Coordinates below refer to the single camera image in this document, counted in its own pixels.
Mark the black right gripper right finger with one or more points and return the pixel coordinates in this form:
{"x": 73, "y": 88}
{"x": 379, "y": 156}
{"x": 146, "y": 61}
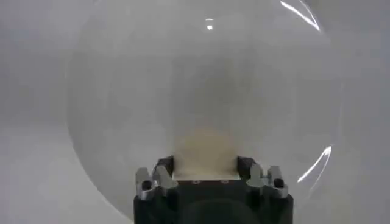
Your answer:
{"x": 265, "y": 178}

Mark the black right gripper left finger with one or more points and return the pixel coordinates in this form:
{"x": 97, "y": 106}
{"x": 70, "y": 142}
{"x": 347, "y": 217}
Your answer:
{"x": 155, "y": 179}

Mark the glass steamer lid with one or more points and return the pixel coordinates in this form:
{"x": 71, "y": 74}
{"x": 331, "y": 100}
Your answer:
{"x": 198, "y": 91}

